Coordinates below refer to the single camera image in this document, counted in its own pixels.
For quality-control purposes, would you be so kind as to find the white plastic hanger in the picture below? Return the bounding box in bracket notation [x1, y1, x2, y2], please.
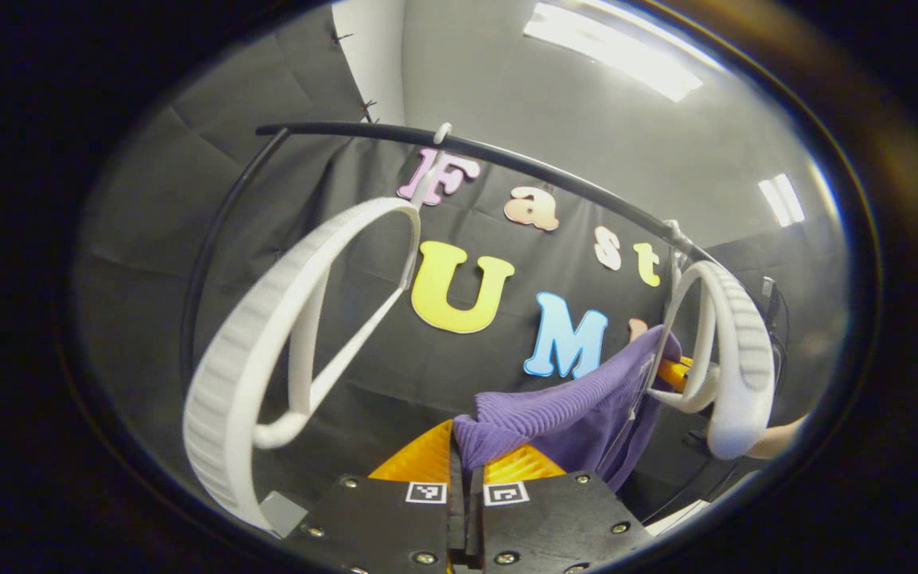
[182, 122, 453, 537]
[646, 220, 777, 462]

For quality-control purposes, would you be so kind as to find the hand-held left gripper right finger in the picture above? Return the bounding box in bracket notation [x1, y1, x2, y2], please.
[467, 442, 655, 574]

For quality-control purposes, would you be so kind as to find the purple ribbed knit cardigan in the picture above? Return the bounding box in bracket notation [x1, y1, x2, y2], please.
[453, 325, 683, 493]

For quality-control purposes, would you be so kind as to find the black metal clothes rack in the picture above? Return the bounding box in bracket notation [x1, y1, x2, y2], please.
[178, 121, 747, 527]

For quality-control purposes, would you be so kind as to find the black backdrop cloth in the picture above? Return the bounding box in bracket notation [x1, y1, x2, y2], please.
[69, 8, 850, 519]

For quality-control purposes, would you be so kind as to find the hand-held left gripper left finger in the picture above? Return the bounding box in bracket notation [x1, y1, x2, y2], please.
[284, 420, 468, 574]

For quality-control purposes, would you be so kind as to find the ceiling light panel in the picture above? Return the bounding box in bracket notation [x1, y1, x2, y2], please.
[757, 173, 807, 229]
[523, 2, 704, 103]

